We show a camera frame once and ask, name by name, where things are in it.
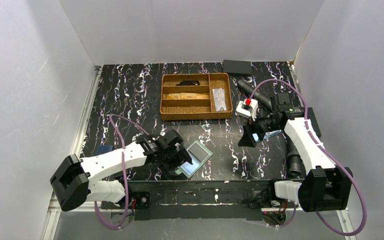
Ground grey card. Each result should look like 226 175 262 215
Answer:
187 141 213 163

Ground green card holder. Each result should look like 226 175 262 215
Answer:
175 140 213 179

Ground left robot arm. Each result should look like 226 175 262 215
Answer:
50 129 192 212

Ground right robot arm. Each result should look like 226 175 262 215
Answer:
236 93 352 212

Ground silver VIP card lower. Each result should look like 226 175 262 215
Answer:
214 97 227 112

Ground silver vip card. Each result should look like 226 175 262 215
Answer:
212 88 225 101
214 97 227 112

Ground silver VIP card upper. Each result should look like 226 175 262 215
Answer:
212 88 225 101

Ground tan cards in tray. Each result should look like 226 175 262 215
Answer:
164 92 210 100

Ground dark blue card holder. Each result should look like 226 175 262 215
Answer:
96 145 114 156

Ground black box right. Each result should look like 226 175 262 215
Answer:
307 107 322 138

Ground woven brown organizer tray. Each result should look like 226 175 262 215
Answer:
160 73 233 121

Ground black flat box rear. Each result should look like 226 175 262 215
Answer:
222 59 252 76

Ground black object in tray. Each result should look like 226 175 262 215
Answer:
176 80 201 86

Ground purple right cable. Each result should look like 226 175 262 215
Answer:
248 78 368 237

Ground purple cable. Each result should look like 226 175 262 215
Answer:
94 114 151 231
248 78 368 237

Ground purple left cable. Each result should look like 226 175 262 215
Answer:
94 114 151 231

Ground aluminium frame rail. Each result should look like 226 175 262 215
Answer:
41 66 359 240

